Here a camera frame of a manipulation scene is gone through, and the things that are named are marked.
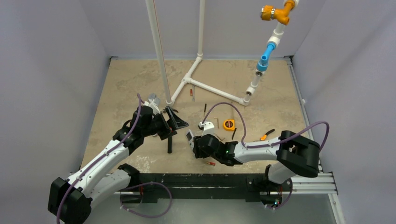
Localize white pipe frame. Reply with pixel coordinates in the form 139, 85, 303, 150
145, 0, 291, 107

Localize orange handled pliers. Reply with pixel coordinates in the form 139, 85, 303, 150
255, 129, 275, 142

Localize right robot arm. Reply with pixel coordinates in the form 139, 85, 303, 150
186, 131, 320, 190

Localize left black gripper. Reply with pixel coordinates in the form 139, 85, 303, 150
142, 106, 187, 140

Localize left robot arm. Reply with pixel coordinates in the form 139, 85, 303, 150
48, 105, 189, 224

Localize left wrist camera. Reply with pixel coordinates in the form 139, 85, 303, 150
144, 101, 161, 115

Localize black handled hammer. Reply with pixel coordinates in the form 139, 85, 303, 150
167, 108, 179, 154

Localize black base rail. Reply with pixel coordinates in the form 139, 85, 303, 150
122, 173, 292, 206

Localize blue pipe fitting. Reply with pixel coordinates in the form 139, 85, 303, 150
256, 42, 276, 72

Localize white remote control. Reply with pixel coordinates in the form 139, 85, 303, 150
185, 129, 194, 150

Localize orange pipe valve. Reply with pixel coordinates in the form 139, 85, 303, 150
260, 0, 299, 26

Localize red adjustable wrench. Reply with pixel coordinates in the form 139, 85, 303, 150
148, 93, 161, 106

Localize yellow tape measure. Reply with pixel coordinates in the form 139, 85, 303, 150
223, 119, 235, 131

